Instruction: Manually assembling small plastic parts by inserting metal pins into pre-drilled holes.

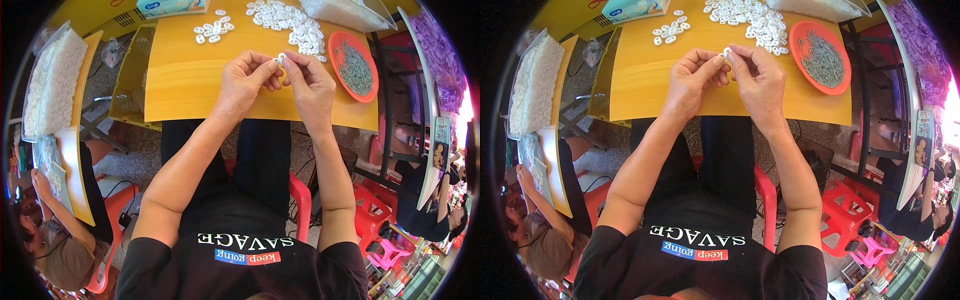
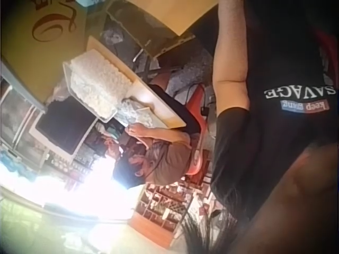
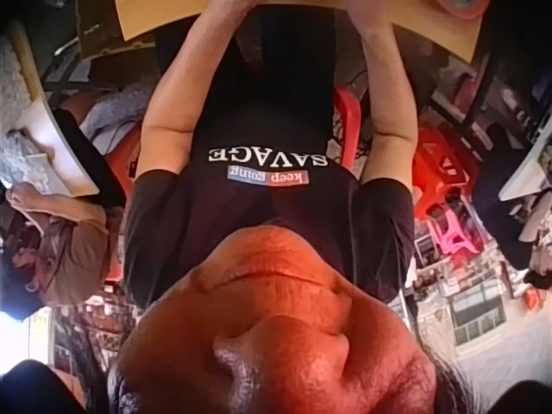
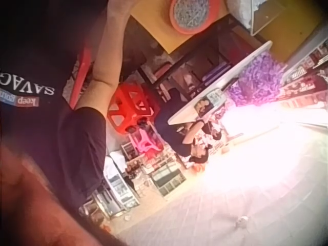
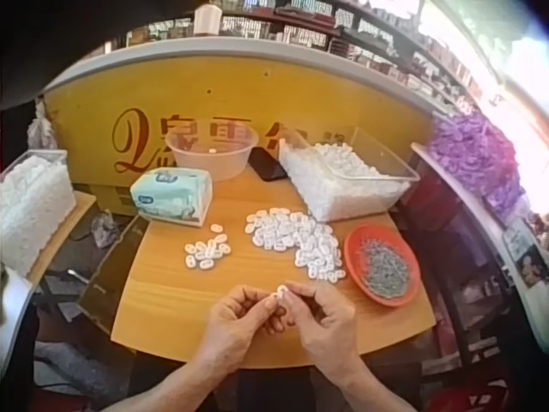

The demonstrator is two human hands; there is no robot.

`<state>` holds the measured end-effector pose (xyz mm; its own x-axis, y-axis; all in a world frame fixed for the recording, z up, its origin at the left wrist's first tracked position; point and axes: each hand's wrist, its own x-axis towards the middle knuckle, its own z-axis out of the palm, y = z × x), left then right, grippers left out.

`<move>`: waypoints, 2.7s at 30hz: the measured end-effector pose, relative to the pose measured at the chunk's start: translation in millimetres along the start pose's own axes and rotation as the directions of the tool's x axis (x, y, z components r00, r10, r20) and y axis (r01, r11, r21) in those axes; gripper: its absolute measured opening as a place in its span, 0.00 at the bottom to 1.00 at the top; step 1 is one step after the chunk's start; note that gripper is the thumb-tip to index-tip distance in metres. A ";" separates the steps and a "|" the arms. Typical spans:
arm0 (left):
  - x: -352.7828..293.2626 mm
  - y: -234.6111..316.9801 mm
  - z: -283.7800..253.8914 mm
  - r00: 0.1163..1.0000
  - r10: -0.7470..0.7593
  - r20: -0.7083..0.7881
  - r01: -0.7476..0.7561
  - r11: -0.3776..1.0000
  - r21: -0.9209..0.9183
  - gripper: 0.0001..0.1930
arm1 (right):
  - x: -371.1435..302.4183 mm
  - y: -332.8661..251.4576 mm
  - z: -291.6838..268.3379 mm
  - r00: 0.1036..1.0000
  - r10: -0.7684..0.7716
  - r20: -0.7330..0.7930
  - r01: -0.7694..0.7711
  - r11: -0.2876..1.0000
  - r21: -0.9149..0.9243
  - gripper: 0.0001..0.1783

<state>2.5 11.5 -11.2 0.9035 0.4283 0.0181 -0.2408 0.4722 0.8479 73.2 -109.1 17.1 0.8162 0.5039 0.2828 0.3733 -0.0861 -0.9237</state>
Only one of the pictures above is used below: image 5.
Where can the heap of metal pins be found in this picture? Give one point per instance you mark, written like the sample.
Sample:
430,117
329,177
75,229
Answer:
379,268

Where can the clear plastic bin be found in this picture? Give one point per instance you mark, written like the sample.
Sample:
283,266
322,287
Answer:
343,176

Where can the translucent plastic bowl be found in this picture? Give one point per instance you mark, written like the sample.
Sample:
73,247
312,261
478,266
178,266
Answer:
212,152

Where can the black phone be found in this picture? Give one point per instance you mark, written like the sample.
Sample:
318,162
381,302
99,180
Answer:
268,164

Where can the person's right hand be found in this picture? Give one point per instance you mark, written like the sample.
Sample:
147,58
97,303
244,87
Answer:
326,326

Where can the small cluster of white parts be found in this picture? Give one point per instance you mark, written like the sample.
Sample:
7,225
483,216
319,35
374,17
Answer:
206,252

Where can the teal tissue pack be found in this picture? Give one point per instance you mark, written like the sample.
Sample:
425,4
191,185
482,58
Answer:
171,195

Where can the yellow printed board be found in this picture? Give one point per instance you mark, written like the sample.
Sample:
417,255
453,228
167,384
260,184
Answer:
240,111

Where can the small white plastic part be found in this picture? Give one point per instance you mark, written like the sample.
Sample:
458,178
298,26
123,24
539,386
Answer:
281,293

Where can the crumpled grey paper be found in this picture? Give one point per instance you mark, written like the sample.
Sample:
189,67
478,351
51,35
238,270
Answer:
103,229

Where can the person's left hand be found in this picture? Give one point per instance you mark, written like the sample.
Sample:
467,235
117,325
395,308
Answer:
231,330

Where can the large pile of white parts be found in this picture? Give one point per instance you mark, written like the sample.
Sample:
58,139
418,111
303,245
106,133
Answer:
296,241

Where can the heap of white pieces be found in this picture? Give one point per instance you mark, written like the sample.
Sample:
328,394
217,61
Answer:
339,180

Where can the shelves of goods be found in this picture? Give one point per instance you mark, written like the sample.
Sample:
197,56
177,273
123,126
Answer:
356,38

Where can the orange plastic dish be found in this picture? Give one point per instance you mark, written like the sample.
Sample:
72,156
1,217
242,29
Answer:
401,274

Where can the clear box of white parts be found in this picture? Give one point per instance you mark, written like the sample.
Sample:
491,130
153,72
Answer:
30,210

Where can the wooden side table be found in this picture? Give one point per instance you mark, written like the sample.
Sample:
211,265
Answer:
64,234

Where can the heap of purple parts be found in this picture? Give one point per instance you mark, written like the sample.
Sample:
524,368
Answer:
476,159

